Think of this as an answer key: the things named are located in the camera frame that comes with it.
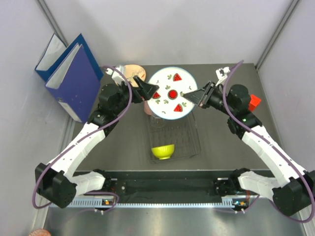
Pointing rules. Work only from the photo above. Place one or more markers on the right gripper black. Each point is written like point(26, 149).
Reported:
point(202, 97)

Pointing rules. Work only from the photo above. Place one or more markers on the rear blue binder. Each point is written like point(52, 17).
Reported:
point(56, 51)

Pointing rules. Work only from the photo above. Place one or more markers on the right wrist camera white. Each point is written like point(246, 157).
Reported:
point(222, 74)

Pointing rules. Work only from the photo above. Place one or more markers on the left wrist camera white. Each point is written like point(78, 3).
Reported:
point(117, 75)

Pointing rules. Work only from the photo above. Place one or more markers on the front blue binder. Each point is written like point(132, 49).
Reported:
point(75, 85)

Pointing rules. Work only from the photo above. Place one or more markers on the aluminium rail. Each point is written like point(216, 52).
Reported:
point(237, 201)

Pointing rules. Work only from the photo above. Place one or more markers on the white plate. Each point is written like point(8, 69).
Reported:
point(168, 102)

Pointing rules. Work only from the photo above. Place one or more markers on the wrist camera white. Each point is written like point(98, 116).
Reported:
point(222, 74)
point(117, 75)

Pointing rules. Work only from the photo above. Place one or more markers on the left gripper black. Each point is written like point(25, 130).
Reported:
point(146, 90)

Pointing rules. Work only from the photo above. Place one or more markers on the red cube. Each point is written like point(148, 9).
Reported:
point(254, 102)

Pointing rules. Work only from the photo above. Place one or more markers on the blue binder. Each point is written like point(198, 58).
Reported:
point(56, 51)
point(75, 85)

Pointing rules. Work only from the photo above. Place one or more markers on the clear wine glass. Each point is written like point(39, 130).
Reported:
point(156, 121)

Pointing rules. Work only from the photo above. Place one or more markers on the black wire dish rack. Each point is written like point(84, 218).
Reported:
point(182, 133)

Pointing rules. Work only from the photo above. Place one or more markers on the pink cup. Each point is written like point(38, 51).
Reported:
point(147, 109)

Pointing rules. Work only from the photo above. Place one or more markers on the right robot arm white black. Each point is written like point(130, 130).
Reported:
point(291, 188)

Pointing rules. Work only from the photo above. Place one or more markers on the beige floral plate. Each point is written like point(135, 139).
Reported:
point(132, 70)

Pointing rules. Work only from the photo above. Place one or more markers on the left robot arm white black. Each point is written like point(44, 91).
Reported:
point(56, 181)

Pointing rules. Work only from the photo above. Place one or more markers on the yellow-green bowl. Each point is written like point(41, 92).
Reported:
point(163, 152)

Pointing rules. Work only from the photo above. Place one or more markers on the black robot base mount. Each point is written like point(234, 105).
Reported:
point(165, 187)

